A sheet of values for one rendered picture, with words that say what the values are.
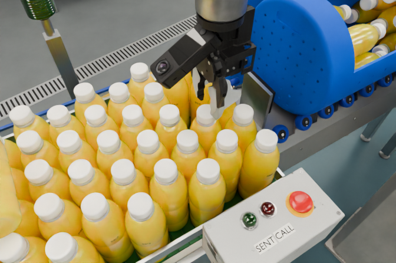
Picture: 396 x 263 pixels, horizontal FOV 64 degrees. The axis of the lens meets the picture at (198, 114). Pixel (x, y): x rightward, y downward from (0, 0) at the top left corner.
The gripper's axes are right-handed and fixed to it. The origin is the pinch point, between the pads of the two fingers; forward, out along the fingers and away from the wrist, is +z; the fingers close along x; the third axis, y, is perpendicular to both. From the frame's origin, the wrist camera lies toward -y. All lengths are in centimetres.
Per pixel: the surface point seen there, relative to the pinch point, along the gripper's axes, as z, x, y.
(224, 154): 4.1, -8.8, -1.1
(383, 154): 111, -2, 122
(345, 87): 1.8, -9.0, 28.9
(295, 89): 6.9, -0.9, 23.9
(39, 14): -5.8, 38.1, -20.7
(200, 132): 5.0, -1.8, -2.2
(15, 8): 112, 271, -35
